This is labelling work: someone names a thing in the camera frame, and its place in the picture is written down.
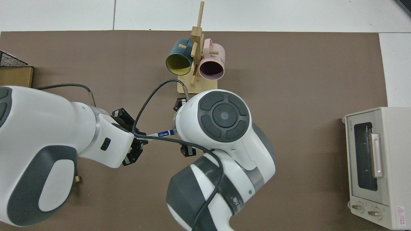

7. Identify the blue and white marker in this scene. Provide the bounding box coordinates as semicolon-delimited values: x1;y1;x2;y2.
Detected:
141;129;177;139

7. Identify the dark blue mug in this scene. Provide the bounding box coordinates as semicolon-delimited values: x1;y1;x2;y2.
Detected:
165;38;194;76

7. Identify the pink mug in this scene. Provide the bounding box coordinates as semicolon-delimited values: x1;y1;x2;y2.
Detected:
198;38;226;81

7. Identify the wooden cup stand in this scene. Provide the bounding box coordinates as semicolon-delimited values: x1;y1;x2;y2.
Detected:
177;1;218;95

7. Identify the brown table cloth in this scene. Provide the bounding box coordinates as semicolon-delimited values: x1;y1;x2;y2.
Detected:
0;30;388;231

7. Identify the pale toaster oven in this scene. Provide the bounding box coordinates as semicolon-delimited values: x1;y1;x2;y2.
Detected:
342;107;411;231

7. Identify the wire basket with wooden floor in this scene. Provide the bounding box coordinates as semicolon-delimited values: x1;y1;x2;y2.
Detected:
0;50;34;88

